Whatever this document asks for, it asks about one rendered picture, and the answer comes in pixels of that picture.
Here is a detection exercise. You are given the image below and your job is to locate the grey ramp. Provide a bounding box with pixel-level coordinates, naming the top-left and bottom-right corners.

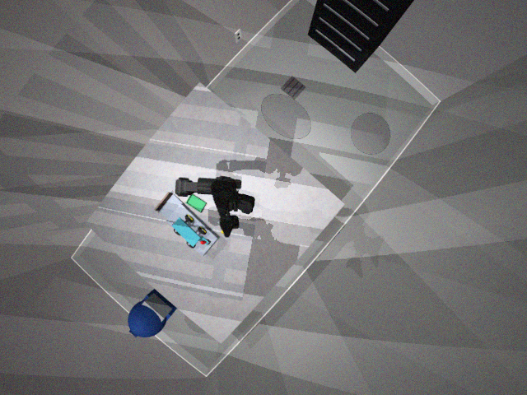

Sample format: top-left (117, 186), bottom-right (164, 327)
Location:
top-left (154, 192), bottom-right (220, 256)

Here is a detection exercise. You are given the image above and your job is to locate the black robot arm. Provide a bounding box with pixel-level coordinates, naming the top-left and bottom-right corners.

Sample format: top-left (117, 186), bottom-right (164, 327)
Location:
top-left (175, 176), bottom-right (255, 214)

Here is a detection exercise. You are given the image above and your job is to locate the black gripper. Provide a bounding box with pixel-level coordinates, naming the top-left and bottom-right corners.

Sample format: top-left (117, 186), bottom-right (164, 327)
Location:
top-left (211, 180), bottom-right (239, 238)

